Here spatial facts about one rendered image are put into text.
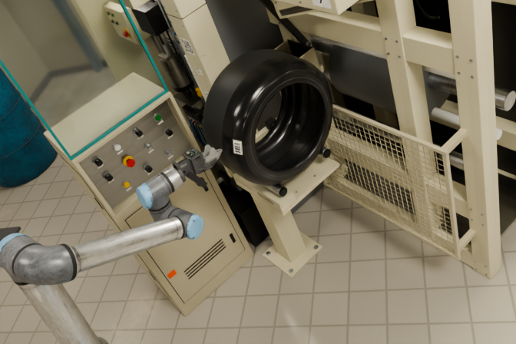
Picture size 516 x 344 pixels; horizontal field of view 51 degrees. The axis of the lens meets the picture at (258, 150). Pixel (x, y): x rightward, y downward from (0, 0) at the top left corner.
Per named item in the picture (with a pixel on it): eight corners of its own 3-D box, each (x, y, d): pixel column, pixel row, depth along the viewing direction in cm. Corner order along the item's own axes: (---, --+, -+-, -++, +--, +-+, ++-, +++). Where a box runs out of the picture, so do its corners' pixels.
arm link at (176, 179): (177, 195, 205) (164, 185, 211) (187, 188, 207) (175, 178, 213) (170, 177, 199) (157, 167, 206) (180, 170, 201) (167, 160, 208)
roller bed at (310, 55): (282, 101, 283) (266, 54, 265) (302, 86, 288) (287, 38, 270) (308, 113, 269) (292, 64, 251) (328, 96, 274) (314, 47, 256)
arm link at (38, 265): (33, 263, 148) (207, 210, 199) (11, 249, 156) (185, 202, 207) (34, 301, 151) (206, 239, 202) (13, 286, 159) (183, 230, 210)
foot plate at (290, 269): (262, 255, 329) (261, 253, 327) (292, 227, 338) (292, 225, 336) (291, 278, 310) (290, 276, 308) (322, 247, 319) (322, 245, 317)
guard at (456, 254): (323, 185, 314) (292, 90, 271) (325, 183, 315) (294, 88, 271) (458, 260, 250) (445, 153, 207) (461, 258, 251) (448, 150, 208)
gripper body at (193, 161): (203, 152, 206) (178, 169, 201) (210, 169, 211) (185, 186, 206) (193, 145, 212) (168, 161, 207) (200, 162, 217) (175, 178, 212)
